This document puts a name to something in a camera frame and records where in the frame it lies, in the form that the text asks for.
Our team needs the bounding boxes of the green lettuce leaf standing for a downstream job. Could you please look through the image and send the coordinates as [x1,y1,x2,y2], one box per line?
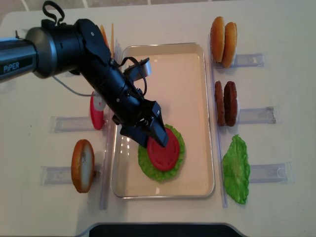
[222,134,250,204]

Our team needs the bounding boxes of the bread bun slice inner right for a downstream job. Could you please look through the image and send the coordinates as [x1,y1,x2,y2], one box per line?
[210,16,225,63]

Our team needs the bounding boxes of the clear holder rail tomato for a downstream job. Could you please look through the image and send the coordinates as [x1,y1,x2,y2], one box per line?
[49,117,95,133]

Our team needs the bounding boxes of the clear long strip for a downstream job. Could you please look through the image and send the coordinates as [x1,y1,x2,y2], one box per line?
[208,34,227,208]
[99,106,116,210]

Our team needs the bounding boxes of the bread bun slice left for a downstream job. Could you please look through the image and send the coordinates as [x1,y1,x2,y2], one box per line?
[71,139,95,193]

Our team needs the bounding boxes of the brown meat patty inner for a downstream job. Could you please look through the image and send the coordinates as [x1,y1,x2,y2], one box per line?
[214,81,226,126]

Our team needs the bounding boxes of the clear holder rail lettuce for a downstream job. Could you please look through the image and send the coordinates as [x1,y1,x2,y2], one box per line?
[249,162,294,184]

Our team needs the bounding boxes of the grey cable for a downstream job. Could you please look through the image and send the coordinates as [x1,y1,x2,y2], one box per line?
[51,76,96,96]

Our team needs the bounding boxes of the red tomato slice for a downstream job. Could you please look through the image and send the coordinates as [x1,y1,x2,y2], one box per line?
[147,127,180,172]
[90,90,106,130]

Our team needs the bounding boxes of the bread bun slice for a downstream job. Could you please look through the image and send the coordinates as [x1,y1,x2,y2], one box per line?
[71,139,95,193]
[221,22,237,68]
[210,16,225,63]

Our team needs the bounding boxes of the brown meat patty outer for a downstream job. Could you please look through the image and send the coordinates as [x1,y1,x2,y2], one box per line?
[224,81,238,126]

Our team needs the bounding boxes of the clear long strip left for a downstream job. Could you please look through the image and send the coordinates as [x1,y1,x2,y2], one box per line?
[99,106,116,210]

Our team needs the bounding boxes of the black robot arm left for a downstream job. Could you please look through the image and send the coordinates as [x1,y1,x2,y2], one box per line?
[0,19,168,147]

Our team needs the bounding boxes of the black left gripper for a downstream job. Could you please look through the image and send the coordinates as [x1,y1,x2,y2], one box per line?
[95,59,168,148]

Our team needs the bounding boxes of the clear holder rail left bun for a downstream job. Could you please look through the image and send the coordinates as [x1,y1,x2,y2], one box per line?
[40,164,102,186]

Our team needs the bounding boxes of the brown meat patty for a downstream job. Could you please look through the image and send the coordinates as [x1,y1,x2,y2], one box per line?
[214,81,226,126]
[224,81,238,126]

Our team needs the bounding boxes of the clear holder rail right buns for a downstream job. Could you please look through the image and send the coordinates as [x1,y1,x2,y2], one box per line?
[212,52,269,69]

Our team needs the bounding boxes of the white rectangular metal tray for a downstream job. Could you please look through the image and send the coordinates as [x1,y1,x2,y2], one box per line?
[111,43,214,198]

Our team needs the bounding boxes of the bread bun slice outer right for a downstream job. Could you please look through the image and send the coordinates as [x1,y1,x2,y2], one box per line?
[221,22,237,68]

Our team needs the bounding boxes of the orange cheese slice front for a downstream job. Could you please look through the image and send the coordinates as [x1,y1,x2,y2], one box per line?
[100,25,109,47]

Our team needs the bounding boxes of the clear holder rail patties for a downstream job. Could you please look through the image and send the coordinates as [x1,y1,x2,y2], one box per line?
[237,107,280,124]

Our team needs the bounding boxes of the clear long strip right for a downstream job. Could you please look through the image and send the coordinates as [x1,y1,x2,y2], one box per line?
[208,34,227,208]

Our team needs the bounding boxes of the green lettuce leaf in tray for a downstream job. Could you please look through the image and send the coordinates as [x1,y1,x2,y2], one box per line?
[138,124,185,182]

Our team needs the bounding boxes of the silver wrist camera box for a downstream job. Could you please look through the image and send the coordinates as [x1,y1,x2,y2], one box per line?
[123,58,152,81]

